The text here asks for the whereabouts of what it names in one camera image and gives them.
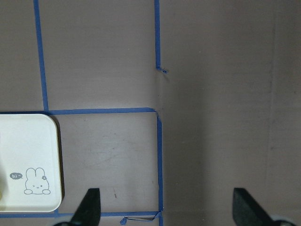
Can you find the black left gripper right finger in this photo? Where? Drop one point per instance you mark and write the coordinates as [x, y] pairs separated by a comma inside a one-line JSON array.
[[246, 211]]

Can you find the cream plastic tray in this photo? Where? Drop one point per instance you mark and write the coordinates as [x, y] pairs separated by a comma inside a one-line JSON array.
[[30, 176]]

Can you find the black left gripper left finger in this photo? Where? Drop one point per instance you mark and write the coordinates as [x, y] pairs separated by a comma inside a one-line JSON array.
[[88, 212]]

